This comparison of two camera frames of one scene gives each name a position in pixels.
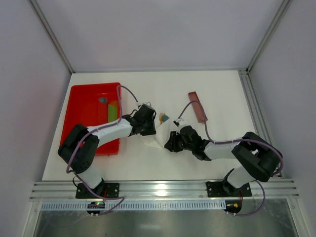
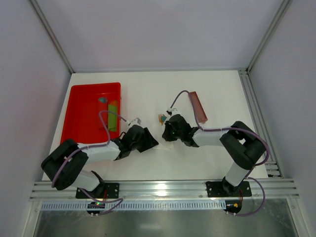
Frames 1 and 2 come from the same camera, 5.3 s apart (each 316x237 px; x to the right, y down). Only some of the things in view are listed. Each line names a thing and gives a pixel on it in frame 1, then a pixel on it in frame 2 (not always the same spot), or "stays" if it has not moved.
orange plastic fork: x=161 y=114 stays
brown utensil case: x=197 y=108 stays
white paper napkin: x=159 y=139 stays
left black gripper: x=150 y=124 to x=144 y=138
